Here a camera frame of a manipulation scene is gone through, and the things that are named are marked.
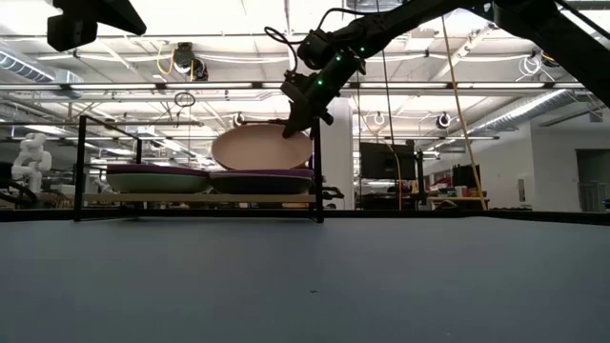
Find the cluttered background desk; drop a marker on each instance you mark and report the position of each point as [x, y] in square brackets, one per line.
[457, 178]

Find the large black monitor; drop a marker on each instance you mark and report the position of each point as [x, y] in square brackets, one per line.
[386, 162]

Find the black plastic plate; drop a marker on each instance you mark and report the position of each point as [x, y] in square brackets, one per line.
[261, 186]

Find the small black device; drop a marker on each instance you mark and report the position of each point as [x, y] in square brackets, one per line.
[333, 193]

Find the right arm's black wrist camera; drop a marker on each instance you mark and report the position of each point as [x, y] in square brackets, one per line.
[314, 47]

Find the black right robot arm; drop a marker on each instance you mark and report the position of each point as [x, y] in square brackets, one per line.
[548, 28]

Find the silver ventilation duct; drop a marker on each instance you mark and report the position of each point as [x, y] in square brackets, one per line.
[28, 66]
[524, 112]

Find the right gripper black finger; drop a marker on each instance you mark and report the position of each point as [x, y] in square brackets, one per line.
[298, 119]

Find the white humanoid robot figure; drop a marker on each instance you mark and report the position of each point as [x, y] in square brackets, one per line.
[31, 162]

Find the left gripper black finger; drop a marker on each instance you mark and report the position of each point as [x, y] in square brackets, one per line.
[121, 16]

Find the white plastic plate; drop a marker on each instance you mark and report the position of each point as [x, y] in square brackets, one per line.
[157, 184]

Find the peach plastic plate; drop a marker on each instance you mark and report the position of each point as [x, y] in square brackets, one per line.
[257, 147]

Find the white building column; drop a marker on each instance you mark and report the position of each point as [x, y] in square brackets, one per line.
[340, 157]

